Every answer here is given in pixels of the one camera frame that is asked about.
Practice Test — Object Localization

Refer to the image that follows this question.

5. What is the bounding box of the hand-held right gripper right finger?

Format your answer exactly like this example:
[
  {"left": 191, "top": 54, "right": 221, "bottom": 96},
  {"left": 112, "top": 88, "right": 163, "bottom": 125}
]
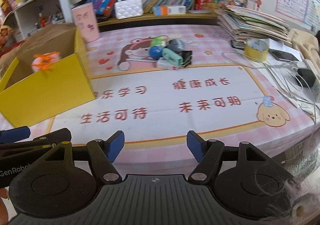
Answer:
[{"left": 187, "top": 130, "right": 283, "bottom": 185}]

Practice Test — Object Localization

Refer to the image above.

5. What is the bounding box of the mint green handheld fan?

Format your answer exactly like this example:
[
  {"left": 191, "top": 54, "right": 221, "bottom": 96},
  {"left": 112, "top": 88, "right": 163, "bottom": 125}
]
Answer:
[{"left": 162, "top": 48, "right": 184, "bottom": 66}]

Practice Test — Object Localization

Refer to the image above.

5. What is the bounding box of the white quilted pearl-handle handbag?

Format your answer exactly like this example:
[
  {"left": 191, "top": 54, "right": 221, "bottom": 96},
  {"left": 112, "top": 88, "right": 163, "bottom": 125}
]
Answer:
[{"left": 114, "top": 0, "right": 144, "bottom": 20}]

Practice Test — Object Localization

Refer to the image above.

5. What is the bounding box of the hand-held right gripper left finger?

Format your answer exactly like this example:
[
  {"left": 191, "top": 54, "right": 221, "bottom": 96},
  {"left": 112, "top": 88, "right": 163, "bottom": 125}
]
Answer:
[{"left": 27, "top": 130, "right": 125, "bottom": 185}]

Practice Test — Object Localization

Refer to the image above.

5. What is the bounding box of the yellow cardboard box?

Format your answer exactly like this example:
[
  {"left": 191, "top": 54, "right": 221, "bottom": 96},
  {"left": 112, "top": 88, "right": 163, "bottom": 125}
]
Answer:
[{"left": 0, "top": 23, "right": 97, "bottom": 128}]

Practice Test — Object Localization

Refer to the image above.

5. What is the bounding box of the small pink duck plush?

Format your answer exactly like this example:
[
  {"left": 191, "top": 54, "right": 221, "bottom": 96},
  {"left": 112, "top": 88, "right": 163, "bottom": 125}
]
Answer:
[{"left": 31, "top": 51, "right": 62, "bottom": 73}]

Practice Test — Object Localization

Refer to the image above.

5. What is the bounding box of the white cable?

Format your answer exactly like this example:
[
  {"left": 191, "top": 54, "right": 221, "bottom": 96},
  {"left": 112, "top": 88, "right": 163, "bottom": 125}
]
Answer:
[{"left": 222, "top": 51, "right": 318, "bottom": 125}]

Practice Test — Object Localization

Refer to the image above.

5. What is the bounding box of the stack of booklets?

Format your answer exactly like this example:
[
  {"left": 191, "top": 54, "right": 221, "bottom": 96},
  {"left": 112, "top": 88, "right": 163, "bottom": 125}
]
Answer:
[{"left": 217, "top": 5, "right": 292, "bottom": 49}]

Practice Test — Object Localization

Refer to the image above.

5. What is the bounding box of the grey fluffy fur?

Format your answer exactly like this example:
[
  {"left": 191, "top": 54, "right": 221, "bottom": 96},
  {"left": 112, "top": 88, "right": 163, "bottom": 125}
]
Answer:
[{"left": 255, "top": 172, "right": 320, "bottom": 222}]

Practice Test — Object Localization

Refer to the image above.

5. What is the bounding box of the black power adapter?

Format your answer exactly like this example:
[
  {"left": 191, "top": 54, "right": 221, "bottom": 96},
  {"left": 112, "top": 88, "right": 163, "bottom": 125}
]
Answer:
[{"left": 296, "top": 68, "right": 316, "bottom": 88}]

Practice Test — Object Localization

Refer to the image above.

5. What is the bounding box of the white power strip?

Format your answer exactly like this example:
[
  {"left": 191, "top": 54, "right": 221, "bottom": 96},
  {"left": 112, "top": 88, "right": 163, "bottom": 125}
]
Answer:
[{"left": 305, "top": 58, "right": 320, "bottom": 101}]

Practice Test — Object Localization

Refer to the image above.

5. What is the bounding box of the black binder clip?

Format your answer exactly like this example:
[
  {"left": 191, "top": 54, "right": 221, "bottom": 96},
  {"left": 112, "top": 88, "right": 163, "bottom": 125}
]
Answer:
[{"left": 179, "top": 50, "right": 193, "bottom": 67}]

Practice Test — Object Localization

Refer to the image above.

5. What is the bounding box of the pink printed tumbler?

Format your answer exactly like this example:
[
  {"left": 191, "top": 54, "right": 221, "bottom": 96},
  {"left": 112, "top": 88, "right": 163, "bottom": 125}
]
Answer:
[{"left": 71, "top": 3, "right": 100, "bottom": 43}]

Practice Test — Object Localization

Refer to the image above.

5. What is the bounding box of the person's left hand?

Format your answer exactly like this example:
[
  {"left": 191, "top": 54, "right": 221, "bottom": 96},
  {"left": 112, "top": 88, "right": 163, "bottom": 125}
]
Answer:
[{"left": 0, "top": 188, "right": 10, "bottom": 217}]

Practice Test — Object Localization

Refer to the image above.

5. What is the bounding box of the orange blue white carton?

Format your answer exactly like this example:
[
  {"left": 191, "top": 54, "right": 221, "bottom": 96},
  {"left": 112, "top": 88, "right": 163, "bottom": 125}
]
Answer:
[{"left": 153, "top": 5, "right": 187, "bottom": 16}]

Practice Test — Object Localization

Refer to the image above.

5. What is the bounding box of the white side shelf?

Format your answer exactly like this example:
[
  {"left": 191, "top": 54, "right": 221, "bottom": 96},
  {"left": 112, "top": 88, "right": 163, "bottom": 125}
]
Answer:
[{"left": 5, "top": 0, "right": 65, "bottom": 42}]

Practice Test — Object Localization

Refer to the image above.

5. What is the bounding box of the orange cat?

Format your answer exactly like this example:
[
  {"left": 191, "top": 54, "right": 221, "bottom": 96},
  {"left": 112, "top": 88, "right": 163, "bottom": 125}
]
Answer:
[{"left": 0, "top": 40, "right": 28, "bottom": 73}]

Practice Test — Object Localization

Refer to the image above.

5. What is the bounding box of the bunch of pens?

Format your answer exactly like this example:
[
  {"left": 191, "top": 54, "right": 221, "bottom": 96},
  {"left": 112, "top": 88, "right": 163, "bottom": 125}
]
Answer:
[{"left": 35, "top": 7, "right": 64, "bottom": 30}]

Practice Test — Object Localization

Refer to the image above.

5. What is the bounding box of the blue ball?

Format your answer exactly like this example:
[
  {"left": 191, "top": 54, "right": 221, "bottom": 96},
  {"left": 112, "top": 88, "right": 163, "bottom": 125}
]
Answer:
[{"left": 149, "top": 46, "right": 163, "bottom": 60}]

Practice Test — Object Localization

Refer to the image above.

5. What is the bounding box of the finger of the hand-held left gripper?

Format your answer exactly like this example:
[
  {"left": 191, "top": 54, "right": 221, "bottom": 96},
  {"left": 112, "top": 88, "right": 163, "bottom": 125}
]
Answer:
[
  {"left": 0, "top": 126, "right": 31, "bottom": 143},
  {"left": 0, "top": 128, "right": 72, "bottom": 158}
]

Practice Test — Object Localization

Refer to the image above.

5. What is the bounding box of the beige cloth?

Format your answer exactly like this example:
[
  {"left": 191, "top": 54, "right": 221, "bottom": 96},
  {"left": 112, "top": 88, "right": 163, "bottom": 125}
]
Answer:
[{"left": 287, "top": 28, "right": 320, "bottom": 65}]

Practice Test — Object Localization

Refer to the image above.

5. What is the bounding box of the grey smartphone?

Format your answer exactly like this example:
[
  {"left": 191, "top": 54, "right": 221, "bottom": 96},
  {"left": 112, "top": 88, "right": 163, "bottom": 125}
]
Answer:
[{"left": 269, "top": 49, "right": 300, "bottom": 62}]

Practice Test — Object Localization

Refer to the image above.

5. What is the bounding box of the green plush toy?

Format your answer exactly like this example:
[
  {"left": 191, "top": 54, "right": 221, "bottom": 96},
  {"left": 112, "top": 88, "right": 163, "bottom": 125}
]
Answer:
[{"left": 151, "top": 36, "right": 167, "bottom": 47}]

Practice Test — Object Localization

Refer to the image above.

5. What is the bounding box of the yellow tape roll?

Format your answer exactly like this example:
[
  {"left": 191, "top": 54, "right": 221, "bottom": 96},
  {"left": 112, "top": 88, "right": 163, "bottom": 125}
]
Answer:
[{"left": 244, "top": 38, "right": 270, "bottom": 62}]

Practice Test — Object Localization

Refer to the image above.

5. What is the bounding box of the grey round toy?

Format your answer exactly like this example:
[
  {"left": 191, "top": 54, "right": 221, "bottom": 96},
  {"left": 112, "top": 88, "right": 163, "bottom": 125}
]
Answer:
[{"left": 167, "top": 39, "right": 186, "bottom": 52}]

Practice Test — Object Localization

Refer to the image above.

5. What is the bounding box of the white plastic block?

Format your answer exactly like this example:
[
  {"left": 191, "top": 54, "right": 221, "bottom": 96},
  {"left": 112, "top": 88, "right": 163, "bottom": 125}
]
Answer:
[{"left": 157, "top": 58, "right": 179, "bottom": 70}]

